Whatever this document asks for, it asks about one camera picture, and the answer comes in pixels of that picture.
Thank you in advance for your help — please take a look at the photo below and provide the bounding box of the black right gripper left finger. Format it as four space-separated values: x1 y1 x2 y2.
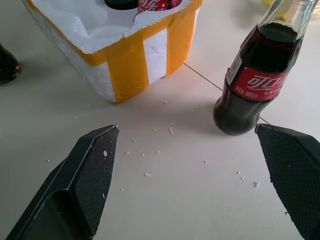
5 124 120 240

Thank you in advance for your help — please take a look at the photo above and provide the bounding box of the white foam box yellow tape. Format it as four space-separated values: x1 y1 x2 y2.
21 0 203 104

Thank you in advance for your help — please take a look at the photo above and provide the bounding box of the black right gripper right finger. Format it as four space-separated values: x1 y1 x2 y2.
254 123 320 240

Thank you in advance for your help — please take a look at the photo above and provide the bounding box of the glass cola bottle red label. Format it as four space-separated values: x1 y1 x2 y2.
103 0 140 12
212 0 318 137
0 42 21 85
137 0 185 15

